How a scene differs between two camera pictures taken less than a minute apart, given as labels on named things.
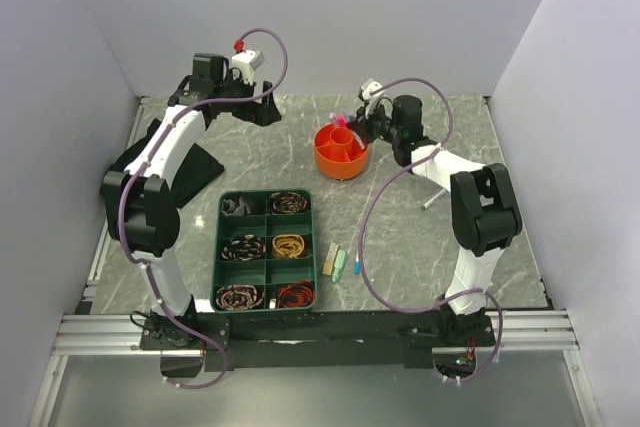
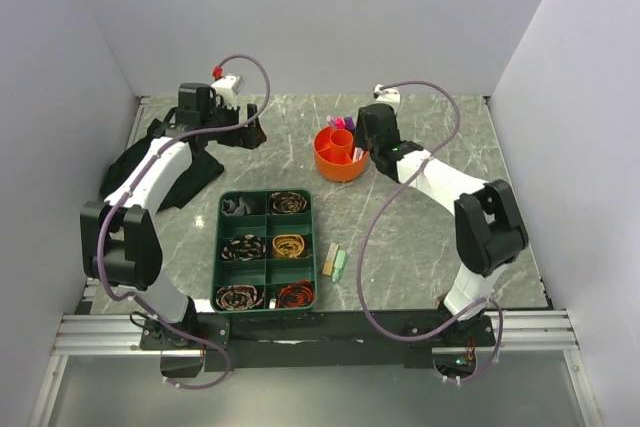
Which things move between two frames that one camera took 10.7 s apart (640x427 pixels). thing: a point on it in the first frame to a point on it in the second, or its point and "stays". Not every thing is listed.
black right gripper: [362, 124] to [360, 131]
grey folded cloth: [228, 207] stays
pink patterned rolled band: [238, 297] stays
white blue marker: [357, 265] to [358, 153]
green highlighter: [339, 265] stays
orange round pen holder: [338, 154] stays
